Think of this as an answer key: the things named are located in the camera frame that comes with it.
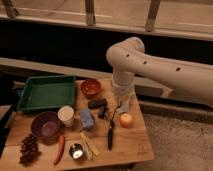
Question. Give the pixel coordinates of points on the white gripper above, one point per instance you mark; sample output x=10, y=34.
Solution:
x=122, y=90

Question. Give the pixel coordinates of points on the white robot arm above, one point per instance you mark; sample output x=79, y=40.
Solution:
x=128, y=58

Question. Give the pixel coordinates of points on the grey-blue cloth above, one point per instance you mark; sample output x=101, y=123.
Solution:
x=124, y=104

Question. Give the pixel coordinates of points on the black rectangular block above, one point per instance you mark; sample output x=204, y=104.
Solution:
x=97, y=103

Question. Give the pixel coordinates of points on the red-brown ceramic bowl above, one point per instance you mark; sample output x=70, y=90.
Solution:
x=90, y=87

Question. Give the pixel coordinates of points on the red-yellow apple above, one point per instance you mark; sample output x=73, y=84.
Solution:
x=126, y=120

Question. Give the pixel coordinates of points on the small black object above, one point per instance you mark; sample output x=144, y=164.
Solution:
x=103, y=113

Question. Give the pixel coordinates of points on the blue sponge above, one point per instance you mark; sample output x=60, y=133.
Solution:
x=87, y=120

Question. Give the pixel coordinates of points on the white paper cup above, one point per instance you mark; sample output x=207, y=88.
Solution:
x=66, y=115

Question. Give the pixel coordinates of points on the wooden stick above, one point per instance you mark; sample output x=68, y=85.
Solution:
x=93, y=147

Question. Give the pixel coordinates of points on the wooden spatula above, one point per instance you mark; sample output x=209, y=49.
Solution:
x=87, y=149

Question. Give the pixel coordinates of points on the small metal cup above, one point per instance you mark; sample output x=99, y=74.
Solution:
x=76, y=151

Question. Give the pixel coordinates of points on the red chili pepper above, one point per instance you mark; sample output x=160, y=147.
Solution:
x=61, y=144

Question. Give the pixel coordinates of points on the green plastic tray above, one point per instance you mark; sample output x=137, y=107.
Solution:
x=47, y=93

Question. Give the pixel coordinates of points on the purple bowl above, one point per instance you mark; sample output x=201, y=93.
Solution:
x=46, y=125

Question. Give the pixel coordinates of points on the dark grape bunch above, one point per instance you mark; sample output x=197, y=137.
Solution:
x=29, y=150

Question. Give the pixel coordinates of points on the black-handled knife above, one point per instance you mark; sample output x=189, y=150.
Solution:
x=110, y=134

